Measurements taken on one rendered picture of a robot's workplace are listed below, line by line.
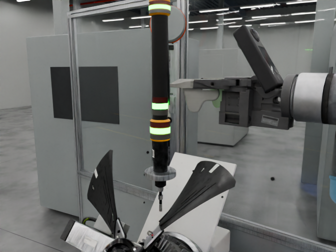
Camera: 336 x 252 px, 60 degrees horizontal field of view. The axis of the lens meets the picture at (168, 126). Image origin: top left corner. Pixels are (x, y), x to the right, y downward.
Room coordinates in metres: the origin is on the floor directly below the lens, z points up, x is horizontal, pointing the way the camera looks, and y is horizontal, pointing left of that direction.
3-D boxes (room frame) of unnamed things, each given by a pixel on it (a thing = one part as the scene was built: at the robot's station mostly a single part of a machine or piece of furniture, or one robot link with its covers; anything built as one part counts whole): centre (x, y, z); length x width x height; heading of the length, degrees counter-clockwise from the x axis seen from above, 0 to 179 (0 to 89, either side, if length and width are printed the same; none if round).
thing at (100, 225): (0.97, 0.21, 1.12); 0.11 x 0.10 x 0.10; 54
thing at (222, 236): (1.20, -0.17, 0.92); 0.17 x 0.16 x 0.11; 144
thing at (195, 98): (0.52, -0.05, 1.64); 0.09 x 0.03 x 0.06; 75
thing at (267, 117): (0.49, -0.15, 1.63); 0.12 x 0.08 x 0.09; 54
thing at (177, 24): (1.34, 0.00, 1.88); 0.17 x 0.15 x 0.16; 54
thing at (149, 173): (0.63, 0.02, 1.50); 0.09 x 0.07 x 0.10; 179
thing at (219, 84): (0.50, -0.09, 1.66); 0.09 x 0.05 x 0.02; 75
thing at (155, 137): (0.62, 0.02, 1.54); 0.04 x 0.04 x 0.01
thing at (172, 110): (1.24, 0.00, 1.54); 0.10 x 0.07 x 0.08; 179
